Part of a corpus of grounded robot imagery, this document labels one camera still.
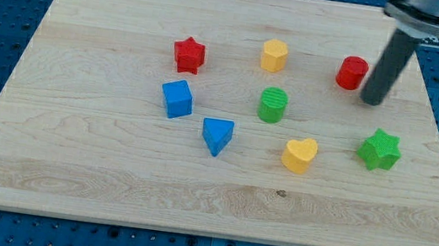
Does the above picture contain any green star block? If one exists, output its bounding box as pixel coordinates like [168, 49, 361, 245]
[356, 128, 401, 171]

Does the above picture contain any yellow heart block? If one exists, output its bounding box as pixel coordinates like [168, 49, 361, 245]
[281, 138, 319, 174]

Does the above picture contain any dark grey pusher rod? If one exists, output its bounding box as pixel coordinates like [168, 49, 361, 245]
[360, 29, 420, 106]

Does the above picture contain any blue triangle block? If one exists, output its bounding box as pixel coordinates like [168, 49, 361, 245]
[202, 117, 235, 157]

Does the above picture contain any green cylinder block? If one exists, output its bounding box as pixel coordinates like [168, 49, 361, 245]
[257, 87, 289, 124]

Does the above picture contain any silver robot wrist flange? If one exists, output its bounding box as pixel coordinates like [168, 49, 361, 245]
[383, 0, 439, 39]

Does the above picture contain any red star block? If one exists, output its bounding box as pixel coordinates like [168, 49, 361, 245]
[174, 37, 206, 75]

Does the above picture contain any yellow hexagon block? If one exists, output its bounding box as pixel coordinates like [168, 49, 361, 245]
[260, 39, 289, 72]

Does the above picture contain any black white fiducial tag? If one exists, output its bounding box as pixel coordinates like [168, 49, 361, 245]
[420, 36, 439, 49]

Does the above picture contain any blue cube block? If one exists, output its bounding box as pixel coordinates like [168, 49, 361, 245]
[162, 80, 193, 119]

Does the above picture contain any wooden board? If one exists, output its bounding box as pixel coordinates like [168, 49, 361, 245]
[0, 0, 439, 246]

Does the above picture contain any red cylinder block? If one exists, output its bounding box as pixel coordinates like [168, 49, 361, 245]
[335, 56, 369, 90]

